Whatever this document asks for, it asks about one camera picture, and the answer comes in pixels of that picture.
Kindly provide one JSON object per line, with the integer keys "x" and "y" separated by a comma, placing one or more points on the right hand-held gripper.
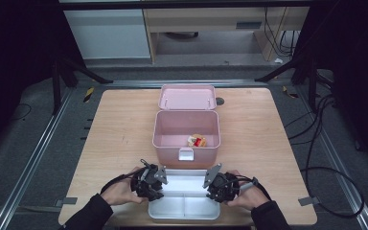
{"x": 222, "y": 187}

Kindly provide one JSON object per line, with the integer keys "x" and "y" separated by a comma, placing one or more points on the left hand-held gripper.
{"x": 147, "y": 183}

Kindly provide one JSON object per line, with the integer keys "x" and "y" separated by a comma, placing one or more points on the white divided tray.
{"x": 185, "y": 207}

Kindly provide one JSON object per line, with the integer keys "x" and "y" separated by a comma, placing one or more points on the small colourful items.
{"x": 198, "y": 140}

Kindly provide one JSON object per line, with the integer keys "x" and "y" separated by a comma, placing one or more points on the pink storage box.
{"x": 172, "y": 124}

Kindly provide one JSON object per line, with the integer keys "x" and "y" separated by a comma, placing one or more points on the person's right hand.
{"x": 249, "y": 199}

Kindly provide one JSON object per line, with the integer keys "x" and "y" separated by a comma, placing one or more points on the person's left hand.
{"x": 118, "y": 193}

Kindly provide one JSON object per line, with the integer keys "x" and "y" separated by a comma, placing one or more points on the yellow black tape strip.
{"x": 88, "y": 94}

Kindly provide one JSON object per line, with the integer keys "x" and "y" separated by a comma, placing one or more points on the black tripod stand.
{"x": 56, "y": 86}
{"x": 311, "y": 86}

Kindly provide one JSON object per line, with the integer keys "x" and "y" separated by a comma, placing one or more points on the white paper scrap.
{"x": 278, "y": 60}

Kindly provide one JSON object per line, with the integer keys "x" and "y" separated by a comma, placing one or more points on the white cabinet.
{"x": 108, "y": 35}

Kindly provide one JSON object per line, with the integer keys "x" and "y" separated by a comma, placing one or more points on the wooden desk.
{"x": 204, "y": 19}

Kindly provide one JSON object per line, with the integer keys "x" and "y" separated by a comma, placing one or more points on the grey metal bracket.
{"x": 308, "y": 201}
{"x": 66, "y": 201}

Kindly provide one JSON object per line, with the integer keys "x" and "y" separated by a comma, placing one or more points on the aluminium floor rail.
{"x": 28, "y": 166}
{"x": 341, "y": 172}
{"x": 185, "y": 82}

